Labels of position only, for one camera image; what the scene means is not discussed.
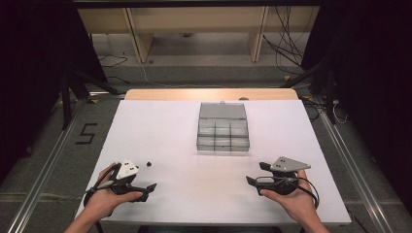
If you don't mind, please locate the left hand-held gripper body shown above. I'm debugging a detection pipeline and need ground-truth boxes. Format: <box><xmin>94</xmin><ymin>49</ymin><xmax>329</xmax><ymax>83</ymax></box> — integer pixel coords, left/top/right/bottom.
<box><xmin>102</xmin><ymin>157</ymin><xmax>141</xmax><ymax>196</ymax></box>

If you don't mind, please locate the white table sheet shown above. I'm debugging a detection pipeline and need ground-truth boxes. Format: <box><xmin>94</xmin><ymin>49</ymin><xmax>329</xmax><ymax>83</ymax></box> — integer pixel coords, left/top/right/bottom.
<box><xmin>74</xmin><ymin>99</ymin><xmax>353</xmax><ymax>226</ymax></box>

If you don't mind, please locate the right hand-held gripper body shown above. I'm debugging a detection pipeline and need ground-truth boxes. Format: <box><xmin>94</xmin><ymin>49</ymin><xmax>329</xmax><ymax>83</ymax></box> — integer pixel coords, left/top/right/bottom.
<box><xmin>257</xmin><ymin>156</ymin><xmax>312</xmax><ymax>196</ymax></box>

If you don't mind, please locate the clear plastic compartment box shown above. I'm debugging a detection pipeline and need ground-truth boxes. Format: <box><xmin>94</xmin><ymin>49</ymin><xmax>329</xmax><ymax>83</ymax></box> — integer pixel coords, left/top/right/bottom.
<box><xmin>195</xmin><ymin>101</ymin><xmax>251</xmax><ymax>152</ymax></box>

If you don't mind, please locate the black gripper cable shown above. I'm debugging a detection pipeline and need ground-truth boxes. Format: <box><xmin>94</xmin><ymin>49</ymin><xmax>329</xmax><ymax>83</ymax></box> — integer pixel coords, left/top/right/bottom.
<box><xmin>282</xmin><ymin>176</ymin><xmax>321</xmax><ymax>210</ymax></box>
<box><xmin>83</xmin><ymin>162</ymin><xmax>122</xmax><ymax>209</ymax></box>

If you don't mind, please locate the person's left hand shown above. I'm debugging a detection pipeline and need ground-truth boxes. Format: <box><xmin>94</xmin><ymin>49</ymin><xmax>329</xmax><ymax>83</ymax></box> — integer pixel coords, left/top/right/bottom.
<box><xmin>84</xmin><ymin>162</ymin><xmax>144</xmax><ymax>219</ymax></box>

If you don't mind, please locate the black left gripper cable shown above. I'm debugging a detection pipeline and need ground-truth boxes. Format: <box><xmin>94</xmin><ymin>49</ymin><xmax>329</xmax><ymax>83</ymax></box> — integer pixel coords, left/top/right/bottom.
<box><xmin>83</xmin><ymin>162</ymin><xmax>122</xmax><ymax>209</ymax></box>

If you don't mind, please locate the black metal stand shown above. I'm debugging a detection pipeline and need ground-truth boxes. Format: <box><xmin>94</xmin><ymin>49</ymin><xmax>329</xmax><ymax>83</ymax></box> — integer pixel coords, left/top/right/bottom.
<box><xmin>59</xmin><ymin>69</ymin><xmax>120</xmax><ymax>131</ymax></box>
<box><xmin>280</xmin><ymin>54</ymin><xmax>338</xmax><ymax>125</ymax></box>

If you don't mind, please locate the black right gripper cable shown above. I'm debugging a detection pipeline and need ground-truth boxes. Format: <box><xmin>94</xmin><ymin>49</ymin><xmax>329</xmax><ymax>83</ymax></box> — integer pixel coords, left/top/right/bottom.
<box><xmin>282</xmin><ymin>176</ymin><xmax>321</xmax><ymax>210</ymax></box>

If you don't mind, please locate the bundle of black floor cables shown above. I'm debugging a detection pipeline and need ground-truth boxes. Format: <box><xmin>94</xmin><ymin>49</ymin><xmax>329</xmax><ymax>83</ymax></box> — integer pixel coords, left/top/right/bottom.
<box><xmin>262</xmin><ymin>6</ymin><xmax>317</xmax><ymax>76</ymax></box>

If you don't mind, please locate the thin black floor cable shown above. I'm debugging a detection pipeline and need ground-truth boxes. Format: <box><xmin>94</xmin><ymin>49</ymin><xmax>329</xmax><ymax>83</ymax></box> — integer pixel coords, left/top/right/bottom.
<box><xmin>97</xmin><ymin>53</ymin><xmax>130</xmax><ymax>85</ymax></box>

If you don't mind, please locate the aluminium floor rail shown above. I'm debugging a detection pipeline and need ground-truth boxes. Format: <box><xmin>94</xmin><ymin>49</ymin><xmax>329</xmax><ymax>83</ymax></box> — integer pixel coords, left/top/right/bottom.
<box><xmin>315</xmin><ymin>100</ymin><xmax>395</xmax><ymax>233</ymax></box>
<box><xmin>6</xmin><ymin>96</ymin><xmax>90</xmax><ymax>233</ymax></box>

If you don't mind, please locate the dark curtain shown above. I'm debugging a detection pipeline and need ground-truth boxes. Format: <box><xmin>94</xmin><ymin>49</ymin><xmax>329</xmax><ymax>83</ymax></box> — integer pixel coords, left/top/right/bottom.
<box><xmin>300</xmin><ymin>0</ymin><xmax>412</xmax><ymax>215</ymax></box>
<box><xmin>0</xmin><ymin>0</ymin><xmax>108</xmax><ymax>185</ymax></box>

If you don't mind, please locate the light wooden desk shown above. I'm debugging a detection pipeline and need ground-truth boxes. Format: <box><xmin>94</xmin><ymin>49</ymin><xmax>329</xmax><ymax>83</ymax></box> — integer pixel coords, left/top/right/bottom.
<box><xmin>77</xmin><ymin>6</ymin><xmax>320</xmax><ymax>64</ymax></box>

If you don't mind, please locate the person's right hand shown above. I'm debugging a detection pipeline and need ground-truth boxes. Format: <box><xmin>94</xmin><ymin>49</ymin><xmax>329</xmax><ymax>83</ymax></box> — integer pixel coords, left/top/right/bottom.
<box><xmin>259</xmin><ymin>169</ymin><xmax>321</xmax><ymax>225</ymax></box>

